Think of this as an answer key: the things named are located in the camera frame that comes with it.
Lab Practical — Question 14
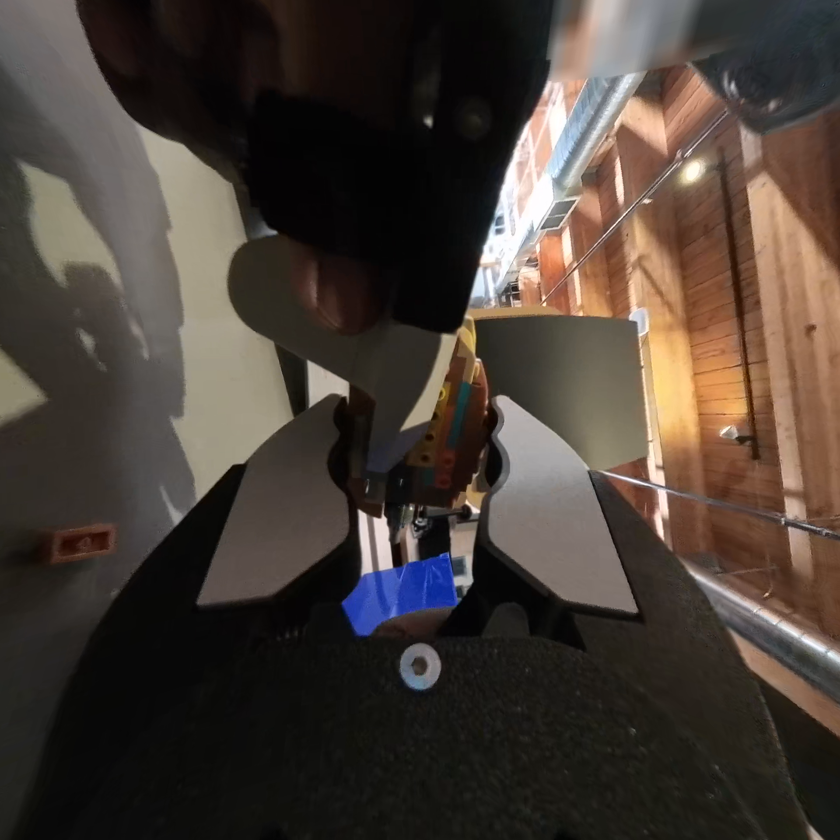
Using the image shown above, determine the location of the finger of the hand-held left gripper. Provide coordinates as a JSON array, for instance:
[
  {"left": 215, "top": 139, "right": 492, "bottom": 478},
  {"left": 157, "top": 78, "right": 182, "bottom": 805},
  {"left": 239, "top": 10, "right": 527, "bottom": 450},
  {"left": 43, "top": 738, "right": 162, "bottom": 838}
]
[
  {"left": 358, "top": 314, "right": 456, "bottom": 475},
  {"left": 227, "top": 235, "right": 380, "bottom": 403}
]

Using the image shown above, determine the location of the silver ceiling duct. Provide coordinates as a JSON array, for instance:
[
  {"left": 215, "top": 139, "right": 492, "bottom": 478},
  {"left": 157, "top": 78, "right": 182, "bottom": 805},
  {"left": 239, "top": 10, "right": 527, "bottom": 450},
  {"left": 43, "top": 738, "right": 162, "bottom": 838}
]
[{"left": 548, "top": 72, "right": 647, "bottom": 198}]

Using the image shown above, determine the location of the person's left hand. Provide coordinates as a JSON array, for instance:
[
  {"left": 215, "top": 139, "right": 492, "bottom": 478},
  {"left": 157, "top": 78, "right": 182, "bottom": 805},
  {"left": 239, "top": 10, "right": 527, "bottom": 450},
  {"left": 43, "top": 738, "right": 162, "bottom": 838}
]
[{"left": 77, "top": 0, "right": 396, "bottom": 336}]

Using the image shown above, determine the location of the grey desk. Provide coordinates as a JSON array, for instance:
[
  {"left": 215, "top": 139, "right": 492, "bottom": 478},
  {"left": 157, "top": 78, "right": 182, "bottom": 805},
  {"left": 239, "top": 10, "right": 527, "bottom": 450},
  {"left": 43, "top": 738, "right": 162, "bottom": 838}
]
[{"left": 0, "top": 0, "right": 398, "bottom": 840}]

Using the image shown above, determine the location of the small brown brick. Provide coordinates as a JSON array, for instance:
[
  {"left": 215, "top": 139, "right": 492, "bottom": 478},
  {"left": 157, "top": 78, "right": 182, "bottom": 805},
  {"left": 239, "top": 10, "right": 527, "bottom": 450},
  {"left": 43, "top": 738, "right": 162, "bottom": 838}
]
[{"left": 36, "top": 523, "right": 119, "bottom": 564}]

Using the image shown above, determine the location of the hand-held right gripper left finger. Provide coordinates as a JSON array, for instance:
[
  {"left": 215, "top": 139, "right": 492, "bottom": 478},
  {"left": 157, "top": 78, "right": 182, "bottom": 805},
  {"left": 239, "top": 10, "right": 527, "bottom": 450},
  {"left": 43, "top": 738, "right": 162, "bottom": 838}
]
[{"left": 196, "top": 394, "right": 358, "bottom": 608}]

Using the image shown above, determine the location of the blue storage bin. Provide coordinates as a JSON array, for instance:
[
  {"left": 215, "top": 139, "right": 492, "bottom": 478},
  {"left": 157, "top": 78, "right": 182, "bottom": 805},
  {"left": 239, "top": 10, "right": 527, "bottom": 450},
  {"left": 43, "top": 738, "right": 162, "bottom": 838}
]
[{"left": 341, "top": 553, "right": 457, "bottom": 637}]

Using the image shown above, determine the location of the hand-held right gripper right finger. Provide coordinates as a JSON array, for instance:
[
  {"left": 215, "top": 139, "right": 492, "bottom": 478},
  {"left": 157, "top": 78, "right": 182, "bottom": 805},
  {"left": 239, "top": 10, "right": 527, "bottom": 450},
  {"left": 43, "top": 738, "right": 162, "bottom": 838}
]
[{"left": 476, "top": 394, "right": 642, "bottom": 618}]

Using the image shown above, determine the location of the silver duct pipe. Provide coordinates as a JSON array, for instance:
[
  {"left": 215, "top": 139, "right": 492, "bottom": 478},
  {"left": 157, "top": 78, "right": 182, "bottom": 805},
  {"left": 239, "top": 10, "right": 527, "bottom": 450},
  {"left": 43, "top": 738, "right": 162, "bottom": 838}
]
[{"left": 682, "top": 558, "right": 840, "bottom": 690}]

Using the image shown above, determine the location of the brown toy brick model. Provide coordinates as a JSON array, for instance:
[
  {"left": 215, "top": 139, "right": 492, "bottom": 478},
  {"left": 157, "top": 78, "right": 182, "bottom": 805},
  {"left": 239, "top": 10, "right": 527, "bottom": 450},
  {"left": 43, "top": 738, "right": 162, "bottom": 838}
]
[{"left": 346, "top": 314, "right": 494, "bottom": 526}]

